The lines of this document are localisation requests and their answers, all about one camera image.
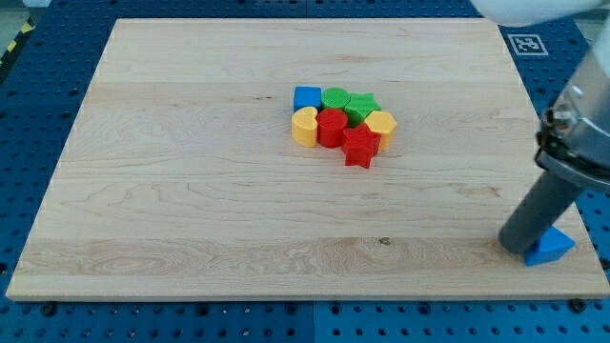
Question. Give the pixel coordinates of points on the white fiducial marker tag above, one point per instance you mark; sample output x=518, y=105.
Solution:
x=525, y=44

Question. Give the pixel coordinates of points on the yellow heart block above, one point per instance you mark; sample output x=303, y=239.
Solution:
x=304, y=126

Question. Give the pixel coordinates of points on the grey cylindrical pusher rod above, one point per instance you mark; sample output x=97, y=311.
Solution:
x=539, y=209

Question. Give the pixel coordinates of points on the wooden board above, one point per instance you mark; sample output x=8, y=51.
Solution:
x=180, y=179

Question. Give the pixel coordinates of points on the blue cube block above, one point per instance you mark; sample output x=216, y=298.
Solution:
x=307, y=96

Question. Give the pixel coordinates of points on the yellow hexagon block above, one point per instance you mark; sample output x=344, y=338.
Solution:
x=383, y=123

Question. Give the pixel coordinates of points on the red cylinder block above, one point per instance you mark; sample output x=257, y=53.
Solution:
x=331, y=123

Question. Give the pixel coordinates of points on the blue triangle block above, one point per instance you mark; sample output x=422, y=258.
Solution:
x=550, y=247

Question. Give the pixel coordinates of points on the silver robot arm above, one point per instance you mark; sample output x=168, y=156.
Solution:
x=579, y=118

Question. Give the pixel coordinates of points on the green star block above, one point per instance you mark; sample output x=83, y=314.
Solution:
x=359, y=106

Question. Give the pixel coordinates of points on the green cylinder block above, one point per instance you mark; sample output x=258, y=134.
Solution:
x=335, y=98

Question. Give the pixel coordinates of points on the red star block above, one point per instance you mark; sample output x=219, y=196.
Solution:
x=360, y=145

